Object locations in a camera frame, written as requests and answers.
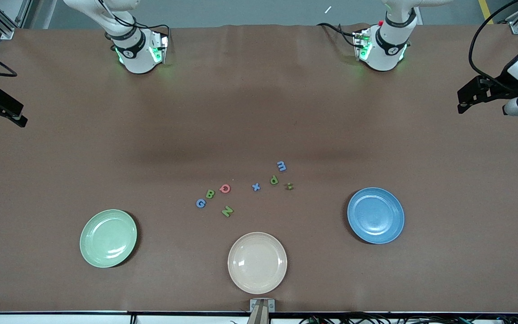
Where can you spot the blue letter G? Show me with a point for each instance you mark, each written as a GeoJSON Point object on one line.
{"type": "Point", "coordinates": [198, 203]}

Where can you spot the green letter B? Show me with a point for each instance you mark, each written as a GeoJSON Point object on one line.
{"type": "Point", "coordinates": [210, 194]}

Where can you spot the blue letter m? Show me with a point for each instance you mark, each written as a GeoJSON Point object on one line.
{"type": "Point", "coordinates": [281, 166]}

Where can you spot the red letter Q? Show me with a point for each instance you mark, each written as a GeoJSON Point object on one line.
{"type": "Point", "coordinates": [221, 188]}

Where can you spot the green letter p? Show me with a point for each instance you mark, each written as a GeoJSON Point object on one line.
{"type": "Point", "coordinates": [274, 180]}

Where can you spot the green letter N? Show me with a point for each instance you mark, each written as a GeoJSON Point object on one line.
{"type": "Point", "coordinates": [227, 210]}

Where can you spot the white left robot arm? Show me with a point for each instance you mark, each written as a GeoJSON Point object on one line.
{"type": "Point", "coordinates": [387, 45]}

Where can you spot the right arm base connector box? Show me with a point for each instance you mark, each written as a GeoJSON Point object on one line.
{"type": "Point", "coordinates": [160, 47]}

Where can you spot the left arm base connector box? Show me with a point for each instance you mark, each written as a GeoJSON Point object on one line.
{"type": "Point", "coordinates": [361, 45]}

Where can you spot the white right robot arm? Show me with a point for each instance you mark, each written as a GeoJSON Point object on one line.
{"type": "Point", "coordinates": [135, 56]}

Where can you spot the green plate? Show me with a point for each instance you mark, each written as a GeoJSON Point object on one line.
{"type": "Point", "coordinates": [108, 238]}

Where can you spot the blue plate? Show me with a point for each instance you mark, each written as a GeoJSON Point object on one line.
{"type": "Point", "coordinates": [376, 215]}

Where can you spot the brown table cover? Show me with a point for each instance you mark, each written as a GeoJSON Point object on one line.
{"type": "Point", "coordinates": [250, 76]}

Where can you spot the beige plate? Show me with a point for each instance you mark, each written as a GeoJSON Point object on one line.
{"type": "Point", "coordinates": [257, 263]}

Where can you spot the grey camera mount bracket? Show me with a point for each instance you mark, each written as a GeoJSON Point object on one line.
{"type": "Point", "coordinates": [262, 308]}

